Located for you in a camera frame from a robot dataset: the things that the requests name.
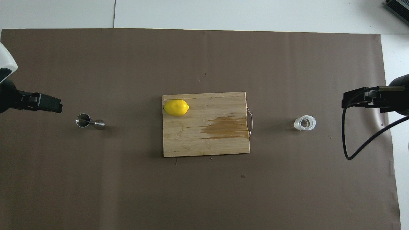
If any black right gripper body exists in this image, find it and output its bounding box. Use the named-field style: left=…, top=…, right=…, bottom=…
left=379, top=74, right=409, bottom=116

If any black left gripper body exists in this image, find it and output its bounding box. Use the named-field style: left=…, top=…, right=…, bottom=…
left=0, top=78, right=20, bottom=114

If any steel double jigger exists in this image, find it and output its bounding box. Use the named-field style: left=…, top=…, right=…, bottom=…
left=76, top=113, right=105, bottom=130

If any small clear crinkled cup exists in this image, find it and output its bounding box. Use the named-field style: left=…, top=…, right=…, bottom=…
left=294, top=115, right=317, bottom=131

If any black ribbed device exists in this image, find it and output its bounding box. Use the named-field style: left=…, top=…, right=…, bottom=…
left=383, top=0, right=409, bottom=17

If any brown paper table mat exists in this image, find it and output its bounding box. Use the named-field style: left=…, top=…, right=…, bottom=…
left=0, top=28, right=402, bottom=230

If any yellow lemon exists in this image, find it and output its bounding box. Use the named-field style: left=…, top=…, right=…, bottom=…
left=163, top=99, right=190, bottom=117

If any wooden cutting board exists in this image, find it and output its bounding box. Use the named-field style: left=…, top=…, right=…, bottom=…
left=162, top=92, right=255, bottom=157

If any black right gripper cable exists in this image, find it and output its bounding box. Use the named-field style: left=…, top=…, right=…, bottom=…
left=341, top=86, right=409, bottom=160

